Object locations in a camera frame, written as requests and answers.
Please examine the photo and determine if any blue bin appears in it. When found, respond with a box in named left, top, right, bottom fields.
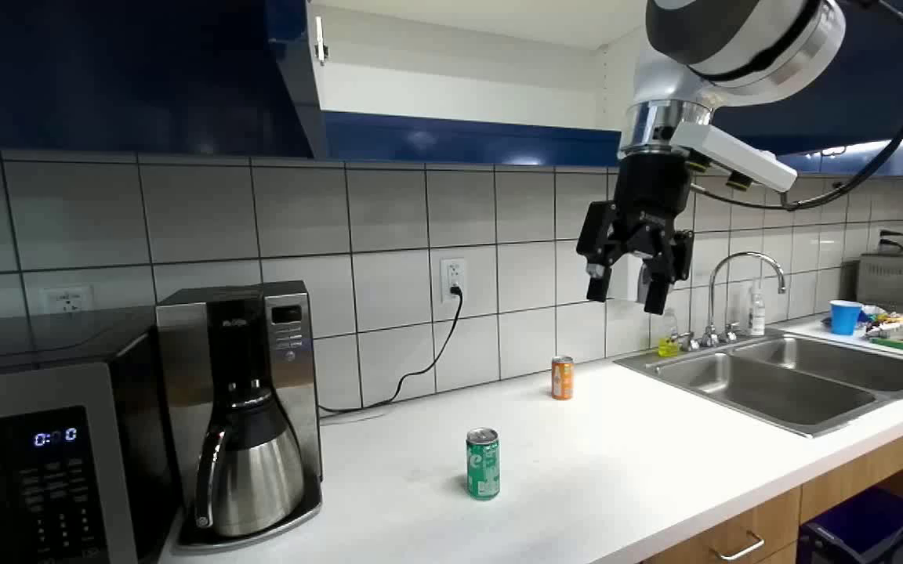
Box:
left=797, top=483, right=903, bottom=564

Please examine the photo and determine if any wooden base cabinet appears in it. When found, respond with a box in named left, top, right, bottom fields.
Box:
left=643, top=411, right=903, bottom=564

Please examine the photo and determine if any small clear bottle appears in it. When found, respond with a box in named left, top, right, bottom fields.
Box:
left=746, top=284, right=771, bottom=340

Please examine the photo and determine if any stainless steel double sink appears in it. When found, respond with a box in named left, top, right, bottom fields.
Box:
left=616, top=329, right=903, bottom=441

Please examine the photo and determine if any blue cup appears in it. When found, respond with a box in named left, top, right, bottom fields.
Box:
left=824, top=297, right=866, bottom=339

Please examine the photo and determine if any green soda can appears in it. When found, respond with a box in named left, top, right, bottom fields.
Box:
left=462, top=426, right=505, bottom=503

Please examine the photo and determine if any yellow dish soap bottle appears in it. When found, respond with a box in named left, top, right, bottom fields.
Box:
left=653, top=329, right=684, bottom=362

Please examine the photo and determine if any chrome gooseneck faucet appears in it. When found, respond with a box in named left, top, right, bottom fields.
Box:
left=676, top=248, right=789, bottom=353

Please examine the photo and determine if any blue cabinet door with handle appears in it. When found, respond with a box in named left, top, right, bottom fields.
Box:
left=697, top=0, right=903, bottom=177

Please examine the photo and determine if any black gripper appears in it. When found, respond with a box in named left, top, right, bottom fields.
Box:
left=573, top=153, right=698, bottom=318

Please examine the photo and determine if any white wall outlet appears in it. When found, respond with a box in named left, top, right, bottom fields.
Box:
left=435, top=256, right=472, bottom=311

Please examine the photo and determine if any black power cord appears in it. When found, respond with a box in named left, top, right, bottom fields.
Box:
left=316, top=284, right=470, bottom=418

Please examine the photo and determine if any stainless steel carafe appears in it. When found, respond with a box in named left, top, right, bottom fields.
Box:
left=192, top=389, right=310, bottom=543

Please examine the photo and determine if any black steel microwave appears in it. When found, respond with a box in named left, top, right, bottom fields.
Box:
left=0, top=311, right=178, bottom=564

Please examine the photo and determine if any steel black coffee maker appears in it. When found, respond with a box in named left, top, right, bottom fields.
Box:
left=153, top=279, right=325, bottom=550

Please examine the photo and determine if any orange soda can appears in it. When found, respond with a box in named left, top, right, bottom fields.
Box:
left=549, top=353, right=580, bottom=403

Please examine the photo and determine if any silver drawer handle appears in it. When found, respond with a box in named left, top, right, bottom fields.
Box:
left=714, top=532, right=771, bottom=564

